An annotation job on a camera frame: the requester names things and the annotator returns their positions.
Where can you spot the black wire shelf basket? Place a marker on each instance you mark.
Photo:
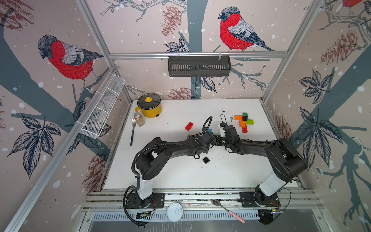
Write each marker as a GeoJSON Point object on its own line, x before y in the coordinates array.
{"type": "Point", "coordinates": [199, 66]}

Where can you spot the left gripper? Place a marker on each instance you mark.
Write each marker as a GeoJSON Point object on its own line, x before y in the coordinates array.
{"type": "Point", "coordinates": [206, 150]}

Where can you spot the lime green lego brick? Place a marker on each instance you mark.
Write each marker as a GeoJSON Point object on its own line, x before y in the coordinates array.
{"type": "Point", "coordinates": [249, 122]}

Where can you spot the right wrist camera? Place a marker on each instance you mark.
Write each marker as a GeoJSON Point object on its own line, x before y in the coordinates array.
{"type": "Point", "coordinates": [221, 128]}

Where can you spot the white round lid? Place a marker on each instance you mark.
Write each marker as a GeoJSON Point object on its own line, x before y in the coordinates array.
{"type": "Point", "coordinates": [175, 212]}

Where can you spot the red lego brick back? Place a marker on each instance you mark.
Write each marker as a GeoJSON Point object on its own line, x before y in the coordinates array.
{"type": "Point", "coordinates": [189, 126]}

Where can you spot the black small lego brick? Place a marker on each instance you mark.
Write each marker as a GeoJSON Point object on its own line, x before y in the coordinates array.
{"type": "Point", "coordinates": [206, 160]}

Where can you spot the pink handled spoon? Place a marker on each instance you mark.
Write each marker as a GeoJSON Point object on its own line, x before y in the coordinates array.
{"type": "Point", "coordinates": [218, 203]}

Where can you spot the teal handled spoon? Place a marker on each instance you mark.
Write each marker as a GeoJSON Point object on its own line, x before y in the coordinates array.
{"type": "Point", "coordinates": [132, 132]}

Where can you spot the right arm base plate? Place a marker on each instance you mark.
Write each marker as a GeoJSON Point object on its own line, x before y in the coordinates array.
{"type": "Point", "coordinates": [256, 199]}

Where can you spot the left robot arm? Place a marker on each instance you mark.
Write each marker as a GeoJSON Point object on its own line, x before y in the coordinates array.
{"type": "Point", "coordinates": [150, 160]}

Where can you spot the red lego brick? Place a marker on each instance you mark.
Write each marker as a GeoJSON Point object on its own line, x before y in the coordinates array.
{"type": "Point", "coordinates": [244, 129]}
{"type": "Point", "coordinates": [189, 126]}

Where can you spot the yellow pot with lid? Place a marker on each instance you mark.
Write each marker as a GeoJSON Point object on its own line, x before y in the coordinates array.
{"type": "Point", "coordinates": [150, 105]}

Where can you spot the orange lego brick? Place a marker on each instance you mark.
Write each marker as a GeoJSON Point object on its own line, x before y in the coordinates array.
{"type": "Point", "coordinates": [238, 117]}
{"type": "Point", "coordinates": [243, 124]}

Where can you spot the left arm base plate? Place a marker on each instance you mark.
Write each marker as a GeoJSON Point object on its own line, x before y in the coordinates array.
{"type": "Point", "coordinates": [133, 201]}

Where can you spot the orange lego brick front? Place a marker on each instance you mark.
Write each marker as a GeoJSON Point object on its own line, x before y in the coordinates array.
{"type": "Point", "coordinates": [243, 124]}

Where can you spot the white wire wall basket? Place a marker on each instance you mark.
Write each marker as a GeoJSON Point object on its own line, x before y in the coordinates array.
{"type": "Point", "coordinates": [103, 102]}

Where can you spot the small glass jar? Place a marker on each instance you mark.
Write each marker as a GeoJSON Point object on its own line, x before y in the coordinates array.
{"type": "Point", "coordinates": [139, 119]}

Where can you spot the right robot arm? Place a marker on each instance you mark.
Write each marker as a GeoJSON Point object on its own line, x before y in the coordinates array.
{"type": "Point", "coordinates": [286, 162]}

